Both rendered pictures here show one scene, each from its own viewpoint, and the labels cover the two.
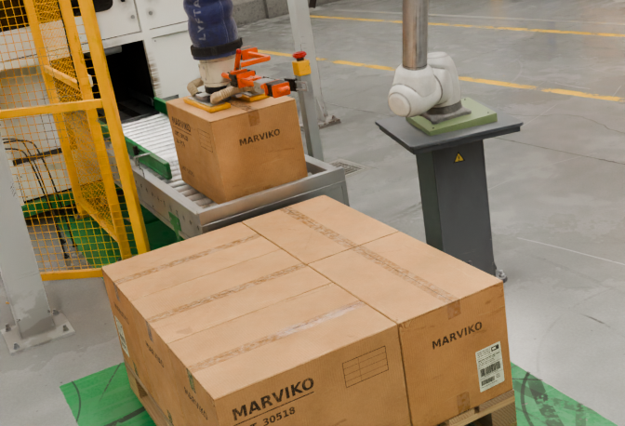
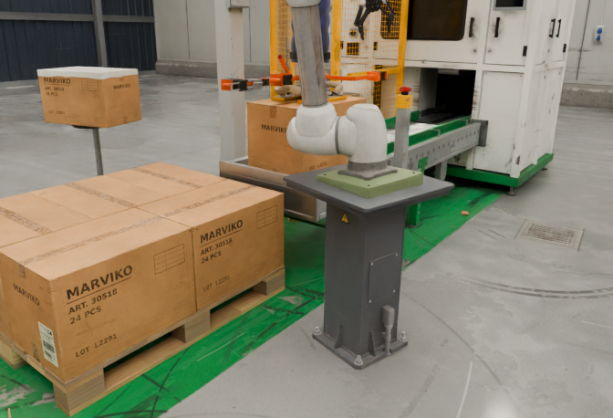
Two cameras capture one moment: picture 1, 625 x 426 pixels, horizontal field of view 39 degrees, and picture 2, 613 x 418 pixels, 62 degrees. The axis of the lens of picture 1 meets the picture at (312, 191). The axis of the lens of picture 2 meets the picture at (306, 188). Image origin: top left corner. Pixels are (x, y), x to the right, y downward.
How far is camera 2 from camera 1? 3.43 m
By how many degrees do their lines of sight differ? 59
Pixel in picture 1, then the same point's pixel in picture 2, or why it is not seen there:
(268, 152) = (278, 142)
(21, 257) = (229, 154)
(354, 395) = not seen: outside the picture
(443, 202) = (328, 252)
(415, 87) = (296, 123)
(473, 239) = (347, 307)
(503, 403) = (58, 385)
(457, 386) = (30, 335)
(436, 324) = (14, 272)
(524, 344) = (222, 401)
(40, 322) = not seen: hidden behind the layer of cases
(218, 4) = not seen: hidden behind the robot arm
